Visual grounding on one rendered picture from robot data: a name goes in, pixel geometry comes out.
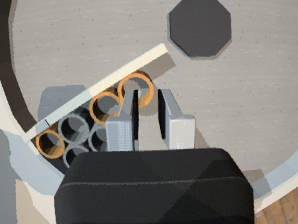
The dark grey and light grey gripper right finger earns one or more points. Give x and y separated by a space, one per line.
178 129

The grey round turntable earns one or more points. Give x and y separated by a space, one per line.
232 64

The bronze bushing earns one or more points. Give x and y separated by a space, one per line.
98 115
47 148
143 100

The grey metal sleeve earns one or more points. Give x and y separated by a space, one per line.
71 136
94 142
68 156

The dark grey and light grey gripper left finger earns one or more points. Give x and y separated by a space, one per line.
122 130

